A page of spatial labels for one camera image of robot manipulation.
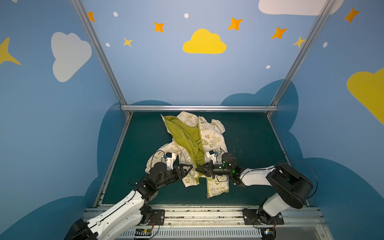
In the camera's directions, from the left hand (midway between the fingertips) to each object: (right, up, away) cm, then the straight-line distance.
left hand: (190, 167), depth 76 cm
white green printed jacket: (+1, +14, +28) cm, 31 cm away
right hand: (+3, -2, +3) cm, 5 cm away
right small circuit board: (+39, -32, -3) cm, 51 cm away
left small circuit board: (-24, -31, -3) cm, 39 cm away
